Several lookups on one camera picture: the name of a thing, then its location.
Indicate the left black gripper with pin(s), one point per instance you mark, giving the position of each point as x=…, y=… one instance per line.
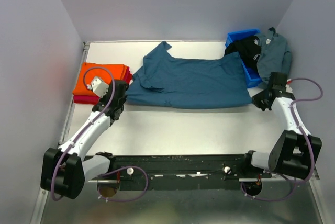
x=124, y=99

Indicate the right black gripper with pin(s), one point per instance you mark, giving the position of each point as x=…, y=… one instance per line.
x=257, y=102

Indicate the pink t shirt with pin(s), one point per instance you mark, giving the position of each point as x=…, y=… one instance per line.
x=86, y=99

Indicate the orange t shirt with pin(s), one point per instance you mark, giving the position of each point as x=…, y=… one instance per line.
x=100, y=78

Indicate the grey blue t shirt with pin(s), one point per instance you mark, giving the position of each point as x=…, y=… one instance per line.
x=275, y=56

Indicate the black t shirt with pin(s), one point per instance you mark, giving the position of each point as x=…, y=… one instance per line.
x=249, y=50

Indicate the teal blue t shirt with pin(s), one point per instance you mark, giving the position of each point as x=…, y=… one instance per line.
x=164, y=80

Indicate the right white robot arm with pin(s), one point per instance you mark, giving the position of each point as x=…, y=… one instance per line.
x=296, y=150

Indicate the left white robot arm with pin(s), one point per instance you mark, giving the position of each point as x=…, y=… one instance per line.
x=86, y=143

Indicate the blue plastic bin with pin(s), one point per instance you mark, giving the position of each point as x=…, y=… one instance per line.
x=252, y=77

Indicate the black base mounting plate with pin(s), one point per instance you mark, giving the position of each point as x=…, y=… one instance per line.
x=159, y=173

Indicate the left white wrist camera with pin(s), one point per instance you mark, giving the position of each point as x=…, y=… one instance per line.
x=98, y=87

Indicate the aluminium frame rail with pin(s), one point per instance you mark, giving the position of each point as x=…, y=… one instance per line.
x=44, y=194

